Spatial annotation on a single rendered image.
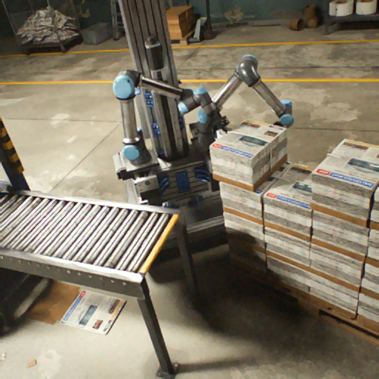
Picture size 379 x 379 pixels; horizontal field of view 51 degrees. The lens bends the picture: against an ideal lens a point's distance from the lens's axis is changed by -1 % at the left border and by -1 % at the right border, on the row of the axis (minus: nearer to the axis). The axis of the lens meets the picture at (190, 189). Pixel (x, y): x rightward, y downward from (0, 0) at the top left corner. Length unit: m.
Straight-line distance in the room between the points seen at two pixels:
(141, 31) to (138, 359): 2.00
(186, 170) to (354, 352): 1.53
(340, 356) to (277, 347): 0.35
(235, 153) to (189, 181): 0.76
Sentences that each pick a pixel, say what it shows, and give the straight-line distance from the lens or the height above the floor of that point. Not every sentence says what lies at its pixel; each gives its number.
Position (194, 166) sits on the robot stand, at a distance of 2.80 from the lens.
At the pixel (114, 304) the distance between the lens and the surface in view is 2.94.
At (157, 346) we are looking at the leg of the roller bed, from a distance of 2.32.
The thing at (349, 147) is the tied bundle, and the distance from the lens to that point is 2.20.
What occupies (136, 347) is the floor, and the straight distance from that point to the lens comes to 2.70.
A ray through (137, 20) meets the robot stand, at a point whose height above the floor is 1.67.
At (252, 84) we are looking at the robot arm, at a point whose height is 1.23.
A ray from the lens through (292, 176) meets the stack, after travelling 2.38.
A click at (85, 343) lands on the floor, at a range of 2.84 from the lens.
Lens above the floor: 2.17
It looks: 35 degrees down
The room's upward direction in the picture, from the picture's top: 10 degrees counter-clockwise
